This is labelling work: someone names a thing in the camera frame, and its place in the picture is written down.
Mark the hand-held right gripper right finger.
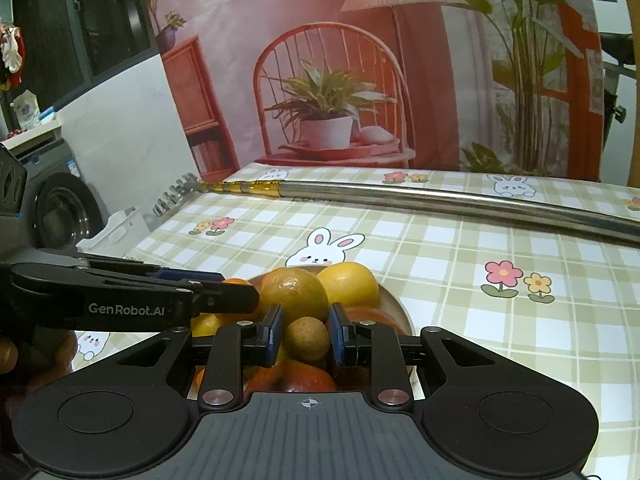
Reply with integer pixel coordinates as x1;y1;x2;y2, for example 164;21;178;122
328;303;503;409

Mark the yellow lemon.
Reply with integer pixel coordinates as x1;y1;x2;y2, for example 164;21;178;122
191;312;224;337

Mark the large yellow grapefruit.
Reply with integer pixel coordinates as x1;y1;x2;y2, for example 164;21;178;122
316;261;381;310

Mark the white detergent bag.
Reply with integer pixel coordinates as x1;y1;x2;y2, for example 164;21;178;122
12;90;42;129

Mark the person's left hand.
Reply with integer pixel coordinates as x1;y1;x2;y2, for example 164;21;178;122
5;332;78;411

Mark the red-orange persimmon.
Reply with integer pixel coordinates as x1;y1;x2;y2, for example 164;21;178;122
344;306;407;337

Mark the steel pole with gold end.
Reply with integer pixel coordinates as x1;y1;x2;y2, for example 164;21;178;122
150;172;640;248

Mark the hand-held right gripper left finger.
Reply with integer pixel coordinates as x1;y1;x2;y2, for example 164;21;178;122
112;304;284;411

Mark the grey washing machine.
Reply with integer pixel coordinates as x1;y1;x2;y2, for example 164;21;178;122
0;130;108;256

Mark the black metal stand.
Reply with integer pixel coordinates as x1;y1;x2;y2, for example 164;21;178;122
597;32;640;128

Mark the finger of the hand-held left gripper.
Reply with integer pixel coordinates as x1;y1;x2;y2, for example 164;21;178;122
37;248;226;289
10;262;260;332

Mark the red hanging decoration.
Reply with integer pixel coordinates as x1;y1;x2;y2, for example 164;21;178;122
0;25;26;92

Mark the printed wall poster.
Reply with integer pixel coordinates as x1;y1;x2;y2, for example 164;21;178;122
137;0;608;183

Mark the yellow-green orange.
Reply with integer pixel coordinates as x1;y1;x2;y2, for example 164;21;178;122
260;268;329;329

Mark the red apple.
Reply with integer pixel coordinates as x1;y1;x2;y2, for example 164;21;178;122
244;362;340;395

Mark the checked bunny tablecloth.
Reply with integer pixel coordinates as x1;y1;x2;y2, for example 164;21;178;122
72;162;640;480

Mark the white plastic basket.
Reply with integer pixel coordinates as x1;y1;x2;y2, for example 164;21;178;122
75;206;151;257

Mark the dark window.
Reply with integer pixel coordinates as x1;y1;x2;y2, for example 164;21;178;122
10;0;156;81

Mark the beige plate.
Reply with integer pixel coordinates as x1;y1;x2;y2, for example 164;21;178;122
190;267;417;396

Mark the brown longan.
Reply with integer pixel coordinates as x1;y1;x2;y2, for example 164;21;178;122
285;316;332;363

